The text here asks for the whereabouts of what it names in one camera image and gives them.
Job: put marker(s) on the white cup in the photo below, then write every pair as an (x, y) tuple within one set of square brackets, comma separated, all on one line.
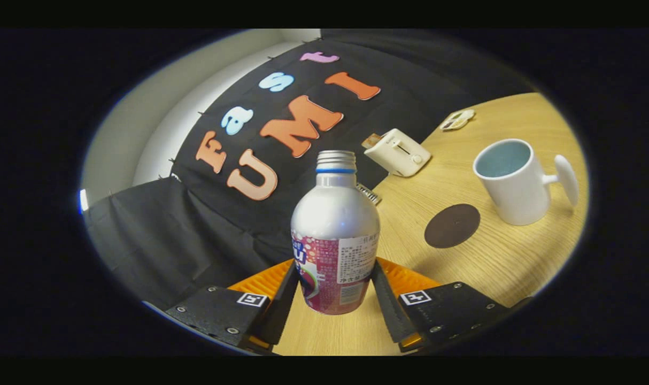
[(517, 198)]

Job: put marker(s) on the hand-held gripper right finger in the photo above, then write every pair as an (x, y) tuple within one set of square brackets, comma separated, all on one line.
[(386, 305)]

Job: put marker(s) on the long ceiling light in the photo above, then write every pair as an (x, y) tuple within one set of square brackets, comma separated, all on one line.
[(83, 200)]

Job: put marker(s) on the dark brown round coaster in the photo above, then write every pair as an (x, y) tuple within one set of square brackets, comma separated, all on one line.
[(452, 225)]

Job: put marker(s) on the white toaster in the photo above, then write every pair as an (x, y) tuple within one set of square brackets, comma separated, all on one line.
[(396, 152)]

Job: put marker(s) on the silver juice bottle pink label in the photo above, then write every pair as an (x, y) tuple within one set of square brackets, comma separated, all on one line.
[(335, 219)]

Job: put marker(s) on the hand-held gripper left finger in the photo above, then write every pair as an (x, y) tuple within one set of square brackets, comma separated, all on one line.
[(284, 310)]

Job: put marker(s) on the white compartment sauce tray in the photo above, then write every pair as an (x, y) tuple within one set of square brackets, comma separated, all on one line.
[(457, 120)]

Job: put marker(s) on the wooden table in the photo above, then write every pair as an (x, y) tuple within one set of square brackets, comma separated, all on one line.
[(517, 267)]

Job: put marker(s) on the brown toast slice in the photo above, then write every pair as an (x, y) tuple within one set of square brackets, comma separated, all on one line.
[(371, 140)]

